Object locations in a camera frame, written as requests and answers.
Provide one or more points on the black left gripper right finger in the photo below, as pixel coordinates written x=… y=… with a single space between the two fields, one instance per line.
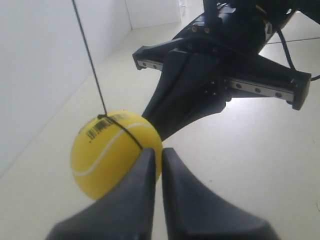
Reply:
x=194 y=212

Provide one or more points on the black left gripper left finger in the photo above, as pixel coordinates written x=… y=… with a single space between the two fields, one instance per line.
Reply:
x=124 y=213

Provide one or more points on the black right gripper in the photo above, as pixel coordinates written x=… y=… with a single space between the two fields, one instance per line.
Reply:
x=216 y=57

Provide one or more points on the yellow tennis ball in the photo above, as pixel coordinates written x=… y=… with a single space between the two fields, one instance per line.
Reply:
x=106 y=148

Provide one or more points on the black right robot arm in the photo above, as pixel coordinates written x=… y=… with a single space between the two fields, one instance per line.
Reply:
x=215 y=58

